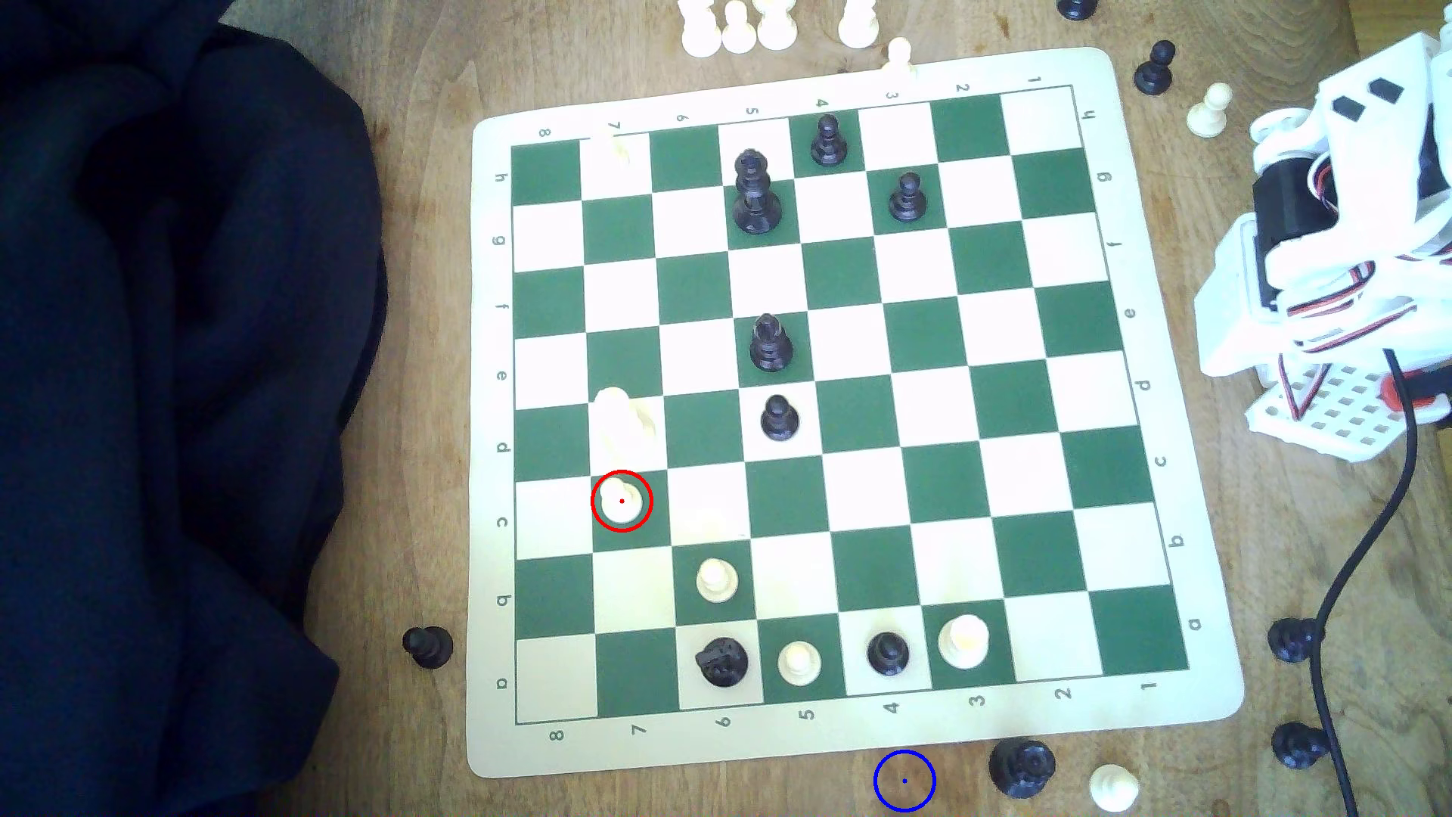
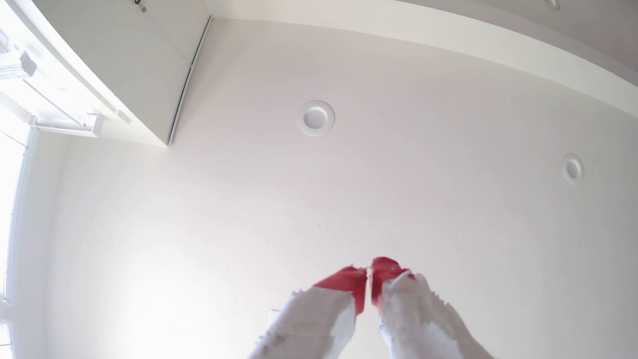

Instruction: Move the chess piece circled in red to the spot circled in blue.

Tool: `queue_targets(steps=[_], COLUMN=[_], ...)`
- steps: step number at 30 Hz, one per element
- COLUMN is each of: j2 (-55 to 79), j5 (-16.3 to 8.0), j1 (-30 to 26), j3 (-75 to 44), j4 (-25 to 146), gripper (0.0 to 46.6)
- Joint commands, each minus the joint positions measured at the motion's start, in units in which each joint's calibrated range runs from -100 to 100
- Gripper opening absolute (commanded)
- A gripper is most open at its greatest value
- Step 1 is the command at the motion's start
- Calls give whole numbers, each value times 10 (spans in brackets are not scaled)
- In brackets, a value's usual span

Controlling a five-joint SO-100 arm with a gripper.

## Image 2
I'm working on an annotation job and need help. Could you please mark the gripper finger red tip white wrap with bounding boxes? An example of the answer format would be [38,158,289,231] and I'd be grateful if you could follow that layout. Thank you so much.
[249,266,369,359]
[370,257,494,359]

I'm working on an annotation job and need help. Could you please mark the round recessed ceiling light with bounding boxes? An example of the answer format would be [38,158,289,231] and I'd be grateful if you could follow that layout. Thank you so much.
[562,153,585,185]
[297,101,336,137]

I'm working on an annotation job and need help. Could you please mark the white window blind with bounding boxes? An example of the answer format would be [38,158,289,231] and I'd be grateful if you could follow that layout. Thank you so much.
[0,27,105,138]

